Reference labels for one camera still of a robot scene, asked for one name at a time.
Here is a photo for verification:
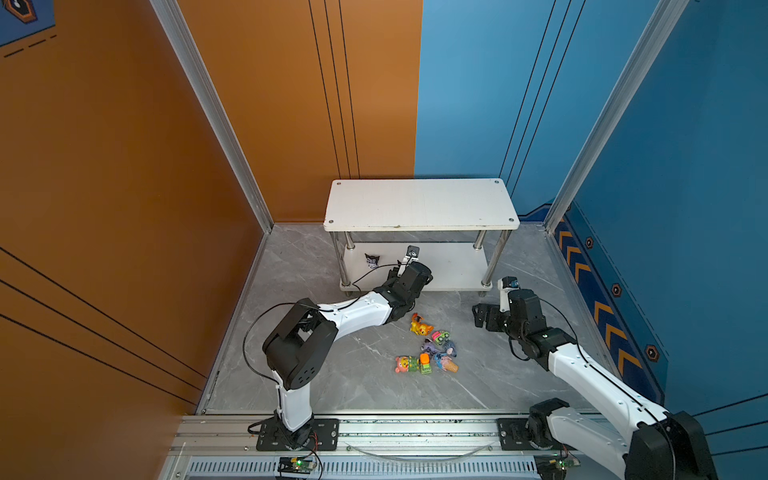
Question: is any black white Kuromi figure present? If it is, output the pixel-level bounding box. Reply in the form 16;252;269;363
364;253;381;270

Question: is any purple figure toy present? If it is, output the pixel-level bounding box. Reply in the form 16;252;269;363
421;339;442;357

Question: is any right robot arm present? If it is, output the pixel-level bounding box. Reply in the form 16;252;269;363
472;287;718;479

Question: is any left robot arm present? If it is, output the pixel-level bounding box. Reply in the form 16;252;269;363
262;262;433;448

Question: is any orange yellow duck toy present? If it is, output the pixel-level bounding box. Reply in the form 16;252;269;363
410;313;434;337

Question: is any pink green toy car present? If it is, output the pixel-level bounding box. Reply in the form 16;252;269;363
429;330;450;346

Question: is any green orange toy truck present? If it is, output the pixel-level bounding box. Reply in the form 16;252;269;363
419;352;432;375

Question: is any pink yellow bear toy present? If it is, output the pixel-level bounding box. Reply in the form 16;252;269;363
395;356;420;373

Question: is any blue Stitch ice-cream toy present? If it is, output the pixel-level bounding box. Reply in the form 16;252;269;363
433;340;459;373

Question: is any white two-tier shelf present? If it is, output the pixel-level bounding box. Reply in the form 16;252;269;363
323;178;520;293

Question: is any right green circuit board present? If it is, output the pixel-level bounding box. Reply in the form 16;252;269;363
534;456;581;480

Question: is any green circuit board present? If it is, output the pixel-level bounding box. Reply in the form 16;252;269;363
534;456;581;480
277;457;319;478

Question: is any left green circuit board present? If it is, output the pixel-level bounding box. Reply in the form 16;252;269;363
277;457;319;478

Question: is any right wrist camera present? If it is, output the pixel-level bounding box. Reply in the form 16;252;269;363
497;276;519;313

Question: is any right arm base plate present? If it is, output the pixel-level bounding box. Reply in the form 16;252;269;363
496;417;568;451

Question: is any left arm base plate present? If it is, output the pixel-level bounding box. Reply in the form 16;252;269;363
248;416;340;452

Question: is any aluminium rail frame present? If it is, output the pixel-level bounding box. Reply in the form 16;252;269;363
159;410;615;479

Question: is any right aluminium corner post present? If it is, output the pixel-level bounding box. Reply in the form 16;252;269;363
543;0;689;236

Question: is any aluminium corner post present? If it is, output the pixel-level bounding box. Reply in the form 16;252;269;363
150;0;274;235
543;0;689;236

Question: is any left aluminium corner post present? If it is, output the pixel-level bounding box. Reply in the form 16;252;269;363
150;0;274;235

